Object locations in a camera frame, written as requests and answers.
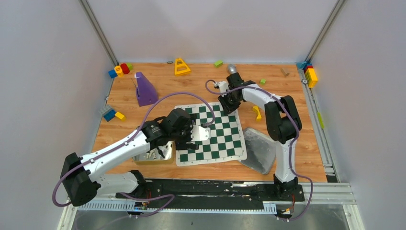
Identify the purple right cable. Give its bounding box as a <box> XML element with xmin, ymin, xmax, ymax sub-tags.
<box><xmin>204</xmin><ymin>79</ymin><xmax>314</xmax><ymax>222</ymax></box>

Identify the brown wooden block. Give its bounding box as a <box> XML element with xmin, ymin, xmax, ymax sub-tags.
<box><xmin>280</xmin><ymin>68</ymin><xmax>290</xmax><ymax>77</ymax></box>

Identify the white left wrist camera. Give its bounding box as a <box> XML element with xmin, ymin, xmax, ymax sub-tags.
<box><xmin>191</xmin><ymin>125</ymin><xmax>211</xmax><ymax>141</ymax></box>

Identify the blue cube block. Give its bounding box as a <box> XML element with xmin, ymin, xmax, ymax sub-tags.
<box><xmin>108</xmin><ymin>69</ymin><xmax>118</xmax><ymax>79</ymax></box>

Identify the yellow cube near left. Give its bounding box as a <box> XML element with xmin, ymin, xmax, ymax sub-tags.
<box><xmin>114</xmin><ymin>112</ymin><xmax>126</xmax><ymax>121</ymax></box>

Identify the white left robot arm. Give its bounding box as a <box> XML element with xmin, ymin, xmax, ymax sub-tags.
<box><xmin>60</xmin><ymin>108</ymin><xmax>210</xmax><ymax>207</ymax></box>

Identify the green white chess board mat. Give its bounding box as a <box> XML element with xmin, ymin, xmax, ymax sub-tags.
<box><xmin>176</xmin><ymin>102</ymin><xmax>247</xmax><ymax>167</ymax></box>

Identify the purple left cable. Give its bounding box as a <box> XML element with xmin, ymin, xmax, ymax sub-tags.
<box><xmin>51</xmin><ymin>92</ymin><xmax>216</xmax><ymax>223</ymax></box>

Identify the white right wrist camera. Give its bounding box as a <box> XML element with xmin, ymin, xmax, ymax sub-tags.
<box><xmin>214</xmin><ymin>81</ymin><xmax>229</xmax><ymax>95</ymax></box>

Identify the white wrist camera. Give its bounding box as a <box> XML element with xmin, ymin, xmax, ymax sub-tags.
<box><xmin>214</xmin><ymin>81</ymin><xmax>229</xmax><ymax>95</ymax></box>
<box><xmin>191</xmin><ymin>125</ymin><xmax>211</xmax><ymax>141</ymax></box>

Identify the green block far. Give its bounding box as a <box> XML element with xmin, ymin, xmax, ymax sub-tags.
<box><xmin>214</xmin><ymin>60</ymin><xmax>224</xmax><ymax>68</ymax></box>

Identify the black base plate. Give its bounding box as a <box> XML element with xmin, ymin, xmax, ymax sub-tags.
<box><xmin>129</xmin><ymin>179</ymin><xmax>305</xmax><ymax>210</ymax></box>

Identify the yellow arch block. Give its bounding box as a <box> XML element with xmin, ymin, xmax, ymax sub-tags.
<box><xmin>252</xmin><ymin>106</ymin><xmax>262</xmax><ymax>122</ymax></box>

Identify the yellow triangle block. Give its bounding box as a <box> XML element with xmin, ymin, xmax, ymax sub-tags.
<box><xmin>174</xmin><ymin>58</ymin><xmax>191</xmax><ymax>76</ymax></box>

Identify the yellow cylinder block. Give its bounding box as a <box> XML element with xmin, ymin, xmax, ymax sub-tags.
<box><xmin>114</xmin><ymin>66</ymin><xmax>124</xmax><ymax>77</ymax></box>

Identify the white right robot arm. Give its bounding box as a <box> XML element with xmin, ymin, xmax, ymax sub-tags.
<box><xmin>214</xmin><ymin>73</ymin><xmax>302</xmax><ymax>200</ymax></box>

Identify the purple metronome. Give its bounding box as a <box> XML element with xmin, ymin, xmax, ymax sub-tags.
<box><xmin>135</xmin><ymin>72</ymin><xmax>159</xmax><ymax>107</ymax></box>

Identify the grey brick near left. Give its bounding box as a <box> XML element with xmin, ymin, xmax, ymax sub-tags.
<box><xmin>99</xmin><ymin>104</ymin><xmax>112</xmax><ymax>116</ymax></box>

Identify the red cylinder block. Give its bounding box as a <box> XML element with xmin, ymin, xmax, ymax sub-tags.
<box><xmin>120</xmin><ymin>63</ymin><xmax>130</xmax><ymax>75</ymax></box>

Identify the blue brick near left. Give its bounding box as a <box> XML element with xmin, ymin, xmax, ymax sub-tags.
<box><xmin>102</xmin><ymin>109</ymin><xmax>116</xmax><ymax>122</ymax></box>

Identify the grey microphone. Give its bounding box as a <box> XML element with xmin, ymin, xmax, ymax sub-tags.
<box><xmin>227</xmin><ymin>64</ymin><xmax>238</xmax><ymax>75</ymax></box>

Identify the silver tin lid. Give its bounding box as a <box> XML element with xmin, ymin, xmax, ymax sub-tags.
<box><xmin>240</xmin><ymin>128</ymin><xmax>276</xmax><ymax>175</ymax></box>

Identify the yellow red blue brick stack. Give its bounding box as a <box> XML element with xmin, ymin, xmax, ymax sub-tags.
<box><xmin>296</xmin><ymin>62</ymin><xmax>318</xmax><ymax>88</ymax></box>

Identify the purple cable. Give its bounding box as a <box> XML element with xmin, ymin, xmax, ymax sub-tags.
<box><xmin>51</xmin><ymin>92</ymin><xmax>216</xmax><ymax>223</ymax></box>
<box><xmin>204</xmin><ymin>79</ymin><xmax>314</xmax><ymax>222</ymax></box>

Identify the gold tin box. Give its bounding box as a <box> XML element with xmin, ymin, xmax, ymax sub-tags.
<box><xmin>132</xmin><ymin>141</ymin><xmax>175</xmax><ymax>165</ymax></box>

